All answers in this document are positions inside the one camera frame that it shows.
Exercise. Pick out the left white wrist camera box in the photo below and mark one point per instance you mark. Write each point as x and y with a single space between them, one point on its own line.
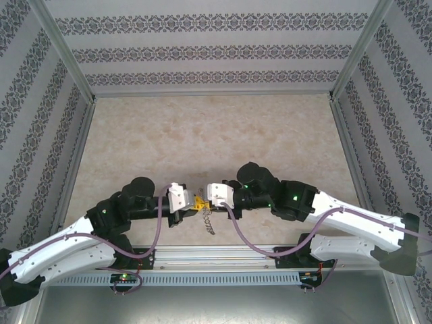
177 199

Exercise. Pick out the right aluminium frame bar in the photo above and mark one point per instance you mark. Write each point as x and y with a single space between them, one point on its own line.
406 303

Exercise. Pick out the right aluminium side rail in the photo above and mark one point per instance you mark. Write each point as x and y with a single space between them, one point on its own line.
356 168

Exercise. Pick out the left aluminium frame bar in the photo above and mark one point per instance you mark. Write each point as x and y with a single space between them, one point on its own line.
28 315

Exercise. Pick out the long aluminium mounting rail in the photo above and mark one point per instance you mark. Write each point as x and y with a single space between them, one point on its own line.
216 258

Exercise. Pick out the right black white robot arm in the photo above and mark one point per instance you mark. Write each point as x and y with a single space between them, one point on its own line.
354 219

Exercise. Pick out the aluminium frame bar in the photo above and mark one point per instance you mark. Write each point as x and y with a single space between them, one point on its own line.
28 315
406 303

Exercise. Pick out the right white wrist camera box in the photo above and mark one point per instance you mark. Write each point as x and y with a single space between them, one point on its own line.
219 194

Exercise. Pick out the right aluminium upright post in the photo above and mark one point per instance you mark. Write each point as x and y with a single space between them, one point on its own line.
361 50

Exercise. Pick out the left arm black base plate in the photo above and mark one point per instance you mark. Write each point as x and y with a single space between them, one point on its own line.
148 256

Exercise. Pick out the left aluminium upright post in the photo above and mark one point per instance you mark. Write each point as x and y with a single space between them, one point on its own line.
63 50

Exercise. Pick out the left aluminium side rail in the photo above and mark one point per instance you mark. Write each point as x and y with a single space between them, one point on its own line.
74 168

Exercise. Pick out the aluminium upright post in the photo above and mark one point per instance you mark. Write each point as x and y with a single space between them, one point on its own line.
361 50
63 50

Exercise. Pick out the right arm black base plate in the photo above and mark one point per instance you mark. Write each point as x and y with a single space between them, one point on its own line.
281 261

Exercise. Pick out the grey sheet metal panel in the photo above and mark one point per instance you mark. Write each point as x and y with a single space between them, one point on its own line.
216 307

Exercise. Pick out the large metal keyring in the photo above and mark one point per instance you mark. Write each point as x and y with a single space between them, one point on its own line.
209 227

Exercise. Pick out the aluminium side rail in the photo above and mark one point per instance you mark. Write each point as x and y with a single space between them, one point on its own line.
356 168
74 168

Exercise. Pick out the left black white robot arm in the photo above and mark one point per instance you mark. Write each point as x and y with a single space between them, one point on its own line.
50 256

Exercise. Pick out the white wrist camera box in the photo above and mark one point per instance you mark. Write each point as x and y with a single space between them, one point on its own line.
219 194
177 199

